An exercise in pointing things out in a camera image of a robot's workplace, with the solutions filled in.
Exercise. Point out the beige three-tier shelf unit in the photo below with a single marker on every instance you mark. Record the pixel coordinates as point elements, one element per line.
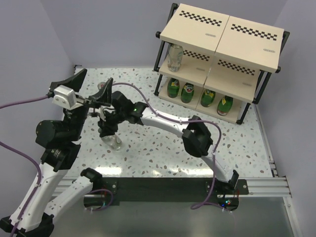
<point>226,54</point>

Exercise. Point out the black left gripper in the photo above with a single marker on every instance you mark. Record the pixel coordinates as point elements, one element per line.
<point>103,97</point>

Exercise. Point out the green Perrier bottle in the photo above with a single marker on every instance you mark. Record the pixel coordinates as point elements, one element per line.
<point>187,93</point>
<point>207,98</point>
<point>225,105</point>

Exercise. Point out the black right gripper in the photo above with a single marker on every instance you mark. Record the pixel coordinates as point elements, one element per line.
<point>106,128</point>

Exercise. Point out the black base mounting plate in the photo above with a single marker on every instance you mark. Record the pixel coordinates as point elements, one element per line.
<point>115,190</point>

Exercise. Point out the green bottle on shelf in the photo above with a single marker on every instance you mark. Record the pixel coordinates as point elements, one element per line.
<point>173,87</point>

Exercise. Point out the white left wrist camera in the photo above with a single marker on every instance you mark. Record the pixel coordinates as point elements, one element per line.
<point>65,98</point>

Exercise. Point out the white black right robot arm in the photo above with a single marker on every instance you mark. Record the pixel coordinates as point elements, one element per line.
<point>197,141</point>

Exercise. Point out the clear bottle green cap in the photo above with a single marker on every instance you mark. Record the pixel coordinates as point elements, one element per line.
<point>113,141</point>
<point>175,55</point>

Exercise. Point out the silver blue can back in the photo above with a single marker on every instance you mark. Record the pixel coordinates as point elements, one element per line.
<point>100,85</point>

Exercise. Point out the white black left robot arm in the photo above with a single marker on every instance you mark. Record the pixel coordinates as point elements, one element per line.
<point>38,213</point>

